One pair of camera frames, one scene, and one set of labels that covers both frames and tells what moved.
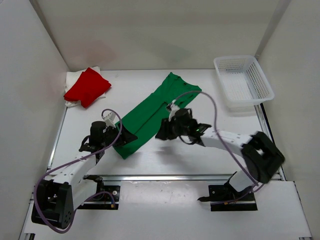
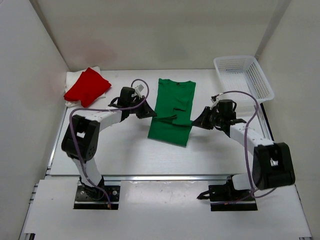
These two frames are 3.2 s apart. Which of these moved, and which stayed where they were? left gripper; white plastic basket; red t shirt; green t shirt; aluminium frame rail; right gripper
Moved: green t shirt; left gripper; right gripper
Stayed: aluminium frame rail; red t shirt; white plastic basket
